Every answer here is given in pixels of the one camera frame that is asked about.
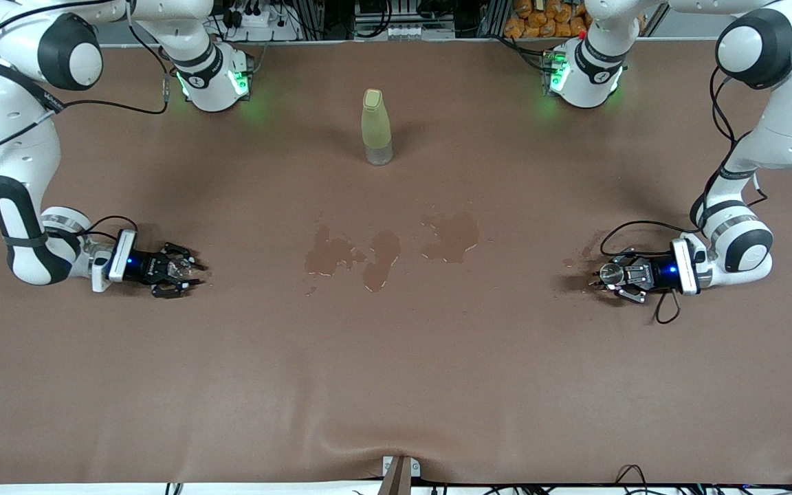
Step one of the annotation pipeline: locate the yellow-green bottle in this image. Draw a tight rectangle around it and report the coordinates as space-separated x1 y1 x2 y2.
361 88 394 166

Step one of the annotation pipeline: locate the white terminal strip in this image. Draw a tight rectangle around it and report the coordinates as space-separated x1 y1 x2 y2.
356 21 456 41

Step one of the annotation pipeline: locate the brown table mat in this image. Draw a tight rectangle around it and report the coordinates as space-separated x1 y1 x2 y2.
0 38 792 485

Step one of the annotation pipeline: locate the white power strip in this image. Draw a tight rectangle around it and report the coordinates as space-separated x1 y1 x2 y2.
230 5 274 28

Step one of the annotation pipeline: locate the clear glass measuring cup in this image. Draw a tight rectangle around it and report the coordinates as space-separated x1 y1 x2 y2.
164 254 194 283

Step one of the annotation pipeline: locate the bag of orange snacks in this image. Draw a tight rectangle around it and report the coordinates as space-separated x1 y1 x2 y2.
504 0 593 39

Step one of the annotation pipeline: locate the table edge clamp bracket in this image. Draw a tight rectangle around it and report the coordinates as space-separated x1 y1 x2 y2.
379 455 421 495

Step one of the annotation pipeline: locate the black cable loop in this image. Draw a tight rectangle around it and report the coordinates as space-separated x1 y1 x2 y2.
615 465 648 490

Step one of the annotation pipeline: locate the spilled liquid puddle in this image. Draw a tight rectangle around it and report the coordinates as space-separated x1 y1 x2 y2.
364 229 402 293
578 247 610 295
305 223 367 279
420 211 481 265

